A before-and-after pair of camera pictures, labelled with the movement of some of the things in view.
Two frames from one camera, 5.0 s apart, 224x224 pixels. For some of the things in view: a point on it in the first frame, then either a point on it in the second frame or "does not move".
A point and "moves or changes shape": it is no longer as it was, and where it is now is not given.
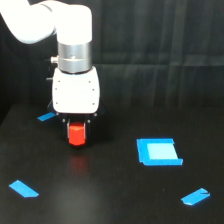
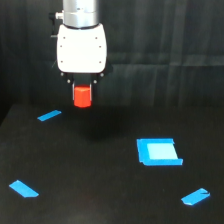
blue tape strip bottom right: [195, 196] does not move
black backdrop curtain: [149, 54] does not move
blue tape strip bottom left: [22, 189] does not move
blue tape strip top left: [46, 116] does not move
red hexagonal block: [77, 133] moves or changes shape
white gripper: [76, 94] → [81, 50]
